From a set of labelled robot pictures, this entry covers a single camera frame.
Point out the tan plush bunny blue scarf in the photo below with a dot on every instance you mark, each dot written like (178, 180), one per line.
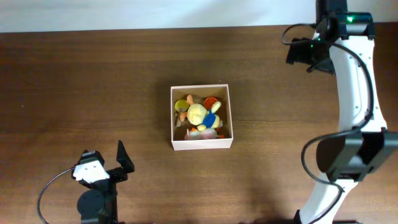
(201, 117)

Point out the white cardboard box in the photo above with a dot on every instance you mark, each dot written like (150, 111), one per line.
(199, 94)

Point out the pink duck toy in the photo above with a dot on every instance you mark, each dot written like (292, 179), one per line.
(194, 134)

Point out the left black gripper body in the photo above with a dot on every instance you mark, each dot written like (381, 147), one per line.
(116, 174)

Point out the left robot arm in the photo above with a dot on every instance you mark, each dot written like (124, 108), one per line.
(99, 203)

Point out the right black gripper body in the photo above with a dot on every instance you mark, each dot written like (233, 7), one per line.
(312, 52)

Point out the yellow rattle drum toy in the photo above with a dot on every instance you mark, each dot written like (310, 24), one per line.
(181, 107)

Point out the orange lattice ball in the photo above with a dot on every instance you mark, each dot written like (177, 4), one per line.
(209, 102)

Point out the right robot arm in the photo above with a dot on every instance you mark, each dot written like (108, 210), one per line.
(343, 45)

